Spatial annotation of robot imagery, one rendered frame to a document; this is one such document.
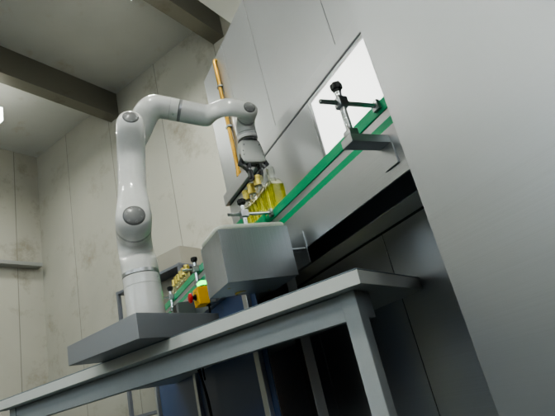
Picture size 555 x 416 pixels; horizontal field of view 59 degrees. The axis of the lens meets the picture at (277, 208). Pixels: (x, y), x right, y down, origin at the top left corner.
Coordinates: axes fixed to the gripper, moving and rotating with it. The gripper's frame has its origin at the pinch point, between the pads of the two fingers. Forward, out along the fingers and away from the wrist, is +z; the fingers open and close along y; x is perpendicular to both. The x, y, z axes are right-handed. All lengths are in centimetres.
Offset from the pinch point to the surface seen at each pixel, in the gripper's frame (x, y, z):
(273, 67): 10, -15, -47
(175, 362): 11, 45, 66
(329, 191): 51, 7, 32
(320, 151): 28.9, -11.5, 5.6
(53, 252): -713, 26, -229
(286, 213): 21.9, 4.2, 25.7
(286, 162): 5.1, -11.9, -3.5
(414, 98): 103, 24, 40
